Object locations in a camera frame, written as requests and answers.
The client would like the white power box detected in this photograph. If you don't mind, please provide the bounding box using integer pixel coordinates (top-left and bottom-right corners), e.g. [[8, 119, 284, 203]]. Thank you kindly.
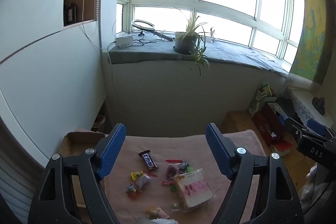
[[115, 35, 134, 47]]

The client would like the white fuzzy cloth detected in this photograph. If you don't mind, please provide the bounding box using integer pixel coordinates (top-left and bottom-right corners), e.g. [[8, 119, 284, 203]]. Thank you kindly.
[[301, 165, 320, 201]]

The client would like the yellow candy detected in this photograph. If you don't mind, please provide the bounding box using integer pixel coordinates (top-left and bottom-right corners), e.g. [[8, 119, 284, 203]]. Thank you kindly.
[[131, 170, 147, 181]]

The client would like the small black white packet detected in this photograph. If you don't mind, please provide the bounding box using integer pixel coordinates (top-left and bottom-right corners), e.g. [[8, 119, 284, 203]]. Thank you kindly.
[[178, 160, 190, 173]]

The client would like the white cabinet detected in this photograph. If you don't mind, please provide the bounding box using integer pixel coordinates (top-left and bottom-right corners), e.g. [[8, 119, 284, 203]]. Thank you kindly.
[[0, 0, 114, 161]]

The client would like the clear red-sealed date packet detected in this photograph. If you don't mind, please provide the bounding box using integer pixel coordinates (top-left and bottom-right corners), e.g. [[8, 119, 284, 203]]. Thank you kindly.
[[134, 172, 158, 191]]

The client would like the white power cord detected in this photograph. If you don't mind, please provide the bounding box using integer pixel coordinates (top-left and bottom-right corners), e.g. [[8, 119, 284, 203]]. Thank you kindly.
[[107, 42, 117, 98]]

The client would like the red box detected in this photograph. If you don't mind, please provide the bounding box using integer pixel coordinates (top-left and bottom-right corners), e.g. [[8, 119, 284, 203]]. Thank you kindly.
[[253, 103, 286, 146]]

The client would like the beige braised egg pack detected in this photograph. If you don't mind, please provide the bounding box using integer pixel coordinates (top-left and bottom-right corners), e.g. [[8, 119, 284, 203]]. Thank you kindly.
[[145, 207, 161, 220]]

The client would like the yellow green wall map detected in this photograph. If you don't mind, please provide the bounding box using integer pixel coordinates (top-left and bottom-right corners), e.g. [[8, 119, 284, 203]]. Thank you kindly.
[[289, 0, 332, 84]]

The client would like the green printed box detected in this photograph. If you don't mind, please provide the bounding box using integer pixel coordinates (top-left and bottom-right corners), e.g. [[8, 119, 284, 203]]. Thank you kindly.
[[248, 84, 277, 115]]

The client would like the white ribbed shutter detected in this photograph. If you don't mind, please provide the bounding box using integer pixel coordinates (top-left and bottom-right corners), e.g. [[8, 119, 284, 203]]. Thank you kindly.
[[0, 149, 40, 217]]

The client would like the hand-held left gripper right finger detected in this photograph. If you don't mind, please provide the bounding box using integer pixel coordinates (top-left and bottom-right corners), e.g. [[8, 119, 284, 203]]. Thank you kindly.
[[205, 123, 305, 224]]

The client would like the brown chocolate bar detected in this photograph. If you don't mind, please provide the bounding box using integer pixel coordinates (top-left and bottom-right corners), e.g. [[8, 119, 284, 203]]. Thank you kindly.
[[138, 150, 160, 171]]

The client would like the potted spider plant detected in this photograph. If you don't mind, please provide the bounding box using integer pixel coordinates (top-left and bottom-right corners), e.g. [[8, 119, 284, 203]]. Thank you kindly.
[[172, 7, 210, 77]]

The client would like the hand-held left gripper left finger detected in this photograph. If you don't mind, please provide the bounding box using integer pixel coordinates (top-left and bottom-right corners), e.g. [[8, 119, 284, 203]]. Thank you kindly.
[[28, 123, 126, 224]]

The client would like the small brown chocolate packet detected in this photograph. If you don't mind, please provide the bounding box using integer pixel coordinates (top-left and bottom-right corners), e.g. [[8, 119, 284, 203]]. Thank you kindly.
[[125, 183, 139, 198]]

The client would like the sliced bread packet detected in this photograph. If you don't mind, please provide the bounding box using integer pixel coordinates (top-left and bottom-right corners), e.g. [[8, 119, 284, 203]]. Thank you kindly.
[[173, 168, 216, 211]]

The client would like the pink blanket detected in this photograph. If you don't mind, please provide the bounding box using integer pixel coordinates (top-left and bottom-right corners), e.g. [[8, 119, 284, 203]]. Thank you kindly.
[[100, 130, 268, 224]]

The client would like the white lace cloth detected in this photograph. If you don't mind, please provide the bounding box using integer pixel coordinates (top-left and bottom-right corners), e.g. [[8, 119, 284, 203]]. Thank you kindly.
[[287, 87, 328, 125]]

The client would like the white hanging cable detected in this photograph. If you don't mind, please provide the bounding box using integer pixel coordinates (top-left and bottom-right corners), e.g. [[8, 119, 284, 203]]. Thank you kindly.
[[81, 0, 116, 50]]

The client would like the brown cardboard box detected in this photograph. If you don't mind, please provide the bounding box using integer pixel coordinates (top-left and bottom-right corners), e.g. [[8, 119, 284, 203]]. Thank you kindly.
[[59, 127, 112, 209]]

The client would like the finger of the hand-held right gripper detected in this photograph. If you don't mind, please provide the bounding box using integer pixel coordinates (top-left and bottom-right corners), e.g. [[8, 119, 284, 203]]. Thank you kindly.
[[307, 118, 336, 140], [285, 117, 330, 142]]

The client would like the ring light with black arm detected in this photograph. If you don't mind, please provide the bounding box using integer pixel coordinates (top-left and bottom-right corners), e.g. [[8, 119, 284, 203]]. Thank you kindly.
[[131, 19, 175, 42]]

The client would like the clear red-sealed plum packet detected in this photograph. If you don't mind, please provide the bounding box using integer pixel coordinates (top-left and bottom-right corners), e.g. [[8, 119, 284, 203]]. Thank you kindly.
[[161, 159, 184, 186]]

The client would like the black cable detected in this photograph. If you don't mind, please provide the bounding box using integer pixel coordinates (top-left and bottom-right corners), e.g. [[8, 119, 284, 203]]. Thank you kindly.
[[133, 33, 157, 47]]

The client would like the dark figurine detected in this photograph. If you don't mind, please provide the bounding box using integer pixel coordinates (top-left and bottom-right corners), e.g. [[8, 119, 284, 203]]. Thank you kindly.
[[311, 97, 326, 115]]

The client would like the grey windowsill cloth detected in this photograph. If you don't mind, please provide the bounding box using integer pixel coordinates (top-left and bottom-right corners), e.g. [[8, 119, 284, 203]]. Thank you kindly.
[[108, 31, 289, 78]]

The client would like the red white packet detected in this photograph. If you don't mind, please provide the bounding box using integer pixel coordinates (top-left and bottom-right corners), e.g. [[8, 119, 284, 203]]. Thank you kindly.
[[270, 139, 293, 158]]

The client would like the black plant saucer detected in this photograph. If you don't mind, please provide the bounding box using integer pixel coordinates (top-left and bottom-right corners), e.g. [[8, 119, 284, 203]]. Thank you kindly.
[[173, 46, 198, 55]]

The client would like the white crinkled packet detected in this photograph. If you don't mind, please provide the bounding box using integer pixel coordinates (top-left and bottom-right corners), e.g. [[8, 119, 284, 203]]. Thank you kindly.
[[135, 217, 179, 224]]

